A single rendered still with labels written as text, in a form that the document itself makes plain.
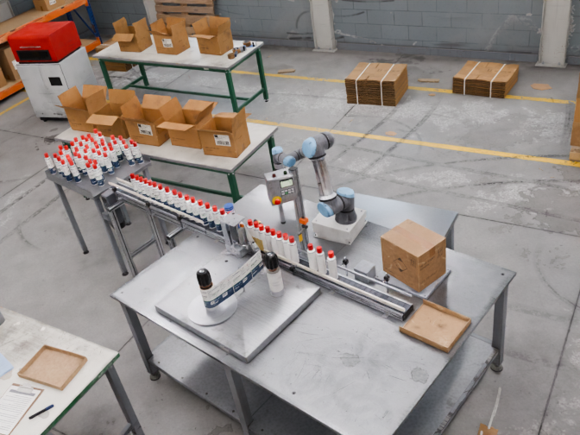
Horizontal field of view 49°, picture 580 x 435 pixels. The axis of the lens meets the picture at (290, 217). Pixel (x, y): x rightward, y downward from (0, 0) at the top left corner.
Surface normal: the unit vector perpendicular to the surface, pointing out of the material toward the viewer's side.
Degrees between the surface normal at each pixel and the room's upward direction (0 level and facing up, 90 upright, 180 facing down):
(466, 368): 1
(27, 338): 0
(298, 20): 90
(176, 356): 0
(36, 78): 90
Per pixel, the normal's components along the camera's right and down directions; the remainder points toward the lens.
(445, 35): -0.49, 0.56
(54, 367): -0.14, -0.81
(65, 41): 0.94, 0.07
